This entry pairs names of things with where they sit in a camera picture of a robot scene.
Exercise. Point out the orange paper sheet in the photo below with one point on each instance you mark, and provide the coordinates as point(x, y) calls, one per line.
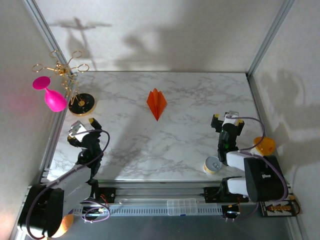
point(157, 102)

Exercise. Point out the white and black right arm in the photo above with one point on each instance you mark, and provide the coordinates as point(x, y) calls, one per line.
point(262, 180)

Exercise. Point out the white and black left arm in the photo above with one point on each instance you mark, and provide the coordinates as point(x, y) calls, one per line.
point(70, 180)

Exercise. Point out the gold glass rack stand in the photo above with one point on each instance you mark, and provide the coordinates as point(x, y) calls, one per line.
point(82, 103)

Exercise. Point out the yellow tin can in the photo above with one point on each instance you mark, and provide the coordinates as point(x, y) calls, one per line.
point(211, 165)

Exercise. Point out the pink wine glass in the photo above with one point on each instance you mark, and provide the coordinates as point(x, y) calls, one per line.
point(55, 100)

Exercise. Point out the black controller module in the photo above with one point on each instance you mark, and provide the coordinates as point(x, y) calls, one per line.
point(231, 212)

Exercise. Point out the orange plush toy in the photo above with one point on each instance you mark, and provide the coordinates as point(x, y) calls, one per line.
point(66, 222)

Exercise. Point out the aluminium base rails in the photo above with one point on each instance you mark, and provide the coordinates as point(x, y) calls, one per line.
point(160, 193)

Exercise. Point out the clear plastic organizer box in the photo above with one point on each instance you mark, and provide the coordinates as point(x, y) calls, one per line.
point(182, 206)

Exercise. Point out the black charging board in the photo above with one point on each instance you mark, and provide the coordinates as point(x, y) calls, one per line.
point(277, 210)

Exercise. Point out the yellow connector power lead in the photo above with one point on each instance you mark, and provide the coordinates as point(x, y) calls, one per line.
point(292, 198)

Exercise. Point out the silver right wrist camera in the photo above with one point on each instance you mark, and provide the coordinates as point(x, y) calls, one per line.
point(232, 114)

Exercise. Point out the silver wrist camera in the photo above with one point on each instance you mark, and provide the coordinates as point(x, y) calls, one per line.
point(76, 128)
point(232, 114)

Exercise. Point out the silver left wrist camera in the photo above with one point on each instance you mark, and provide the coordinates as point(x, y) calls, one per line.
point(76, 128)

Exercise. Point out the aluminium side rail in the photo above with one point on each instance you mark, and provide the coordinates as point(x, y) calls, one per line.
point(257, 105)
point(54, 130)

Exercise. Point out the aluminium frame post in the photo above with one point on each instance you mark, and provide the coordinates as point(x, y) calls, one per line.
point(270, 32)
point(45, 32)

